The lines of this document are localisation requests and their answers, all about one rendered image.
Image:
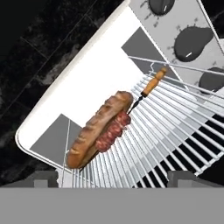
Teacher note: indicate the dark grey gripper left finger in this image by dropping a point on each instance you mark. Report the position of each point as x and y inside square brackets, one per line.
[43, 176]

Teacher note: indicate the white toaster oven door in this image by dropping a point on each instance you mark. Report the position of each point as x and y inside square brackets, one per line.
[87, 87]

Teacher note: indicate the brown baguette bread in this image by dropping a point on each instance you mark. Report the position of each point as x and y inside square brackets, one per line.
[99, 125]

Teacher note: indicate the black toaster oven knob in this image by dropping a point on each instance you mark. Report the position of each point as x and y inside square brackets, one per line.
[191, 43]
[161, 5]
[211, 80]

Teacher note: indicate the white toaster oven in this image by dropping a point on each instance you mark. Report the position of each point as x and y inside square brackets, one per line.
[186, 17]

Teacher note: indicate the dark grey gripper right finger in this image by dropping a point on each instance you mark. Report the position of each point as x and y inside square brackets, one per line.
[180, 175]

